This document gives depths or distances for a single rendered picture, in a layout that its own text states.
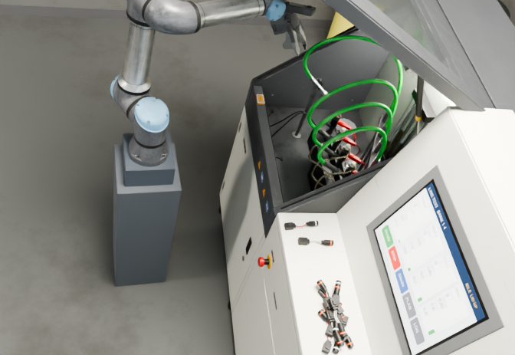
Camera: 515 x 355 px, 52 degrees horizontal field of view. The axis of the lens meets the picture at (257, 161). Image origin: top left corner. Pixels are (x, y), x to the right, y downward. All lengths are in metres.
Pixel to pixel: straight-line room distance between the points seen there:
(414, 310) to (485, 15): 1.15
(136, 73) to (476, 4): 1.29
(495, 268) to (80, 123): 2.53
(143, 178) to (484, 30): 1.35
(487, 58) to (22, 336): 2.20
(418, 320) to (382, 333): 0.16
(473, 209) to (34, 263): 2.06
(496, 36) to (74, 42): 2.69
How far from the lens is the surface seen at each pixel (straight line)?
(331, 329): 1.70
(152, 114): 1.86
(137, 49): 1.81
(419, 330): 1.58
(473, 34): 2.06
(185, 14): 1.63
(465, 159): 1.52
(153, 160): 1.97
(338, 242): 1.87
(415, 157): 1.66
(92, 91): 3.51
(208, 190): 3.07
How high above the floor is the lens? 2.49
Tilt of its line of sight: 50 degrees down
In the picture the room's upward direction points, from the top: 19 degrees clockwise
